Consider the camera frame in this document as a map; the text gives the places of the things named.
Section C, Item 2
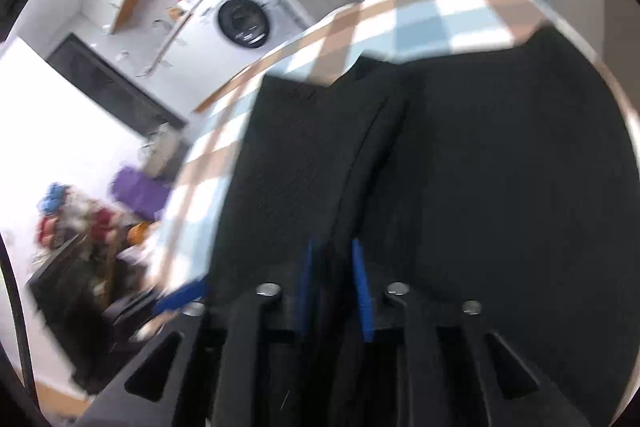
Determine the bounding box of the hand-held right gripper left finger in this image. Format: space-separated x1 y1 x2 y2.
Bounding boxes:
75 237 321 427

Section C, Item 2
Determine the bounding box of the white washing machine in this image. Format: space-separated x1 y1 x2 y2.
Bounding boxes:
187 0 302 51

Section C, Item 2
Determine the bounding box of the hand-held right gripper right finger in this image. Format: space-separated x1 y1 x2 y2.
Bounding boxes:
350 237 597 427

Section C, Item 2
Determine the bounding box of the black knit sweater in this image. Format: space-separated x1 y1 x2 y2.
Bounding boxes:
206 27 640 427

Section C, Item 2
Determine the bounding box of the dark glass door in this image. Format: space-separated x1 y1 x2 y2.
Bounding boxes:
47 33 189 138

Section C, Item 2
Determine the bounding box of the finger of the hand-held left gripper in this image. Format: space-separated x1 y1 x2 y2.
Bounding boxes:
132 281 210 343

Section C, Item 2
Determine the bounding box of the black cable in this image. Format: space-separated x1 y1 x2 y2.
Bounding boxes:
0 232 39 414

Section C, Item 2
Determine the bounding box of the checkered tablecloth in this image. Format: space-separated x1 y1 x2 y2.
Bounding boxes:
145 0 601 299

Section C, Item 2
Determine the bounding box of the purple plastic bag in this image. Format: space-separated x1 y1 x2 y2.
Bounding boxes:
110 166 174 224

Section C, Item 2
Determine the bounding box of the woven laundry basket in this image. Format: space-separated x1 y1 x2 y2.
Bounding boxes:
140 124 189 178

